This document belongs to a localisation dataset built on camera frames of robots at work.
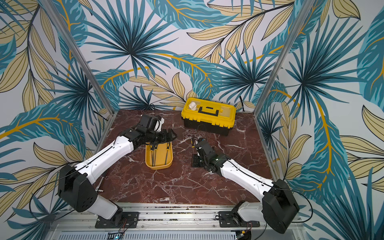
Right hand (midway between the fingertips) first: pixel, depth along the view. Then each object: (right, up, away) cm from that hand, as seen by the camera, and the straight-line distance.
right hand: (192, 159), depth 83 cm
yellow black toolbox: (+11, +25, +13) cm, 30 cm away
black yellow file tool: (-24, +3, +15) cm, 29 cm away
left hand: (-12, +11, -2) cm, 16 cm away
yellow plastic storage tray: (-21, -1, +12) cm, 24 cm away
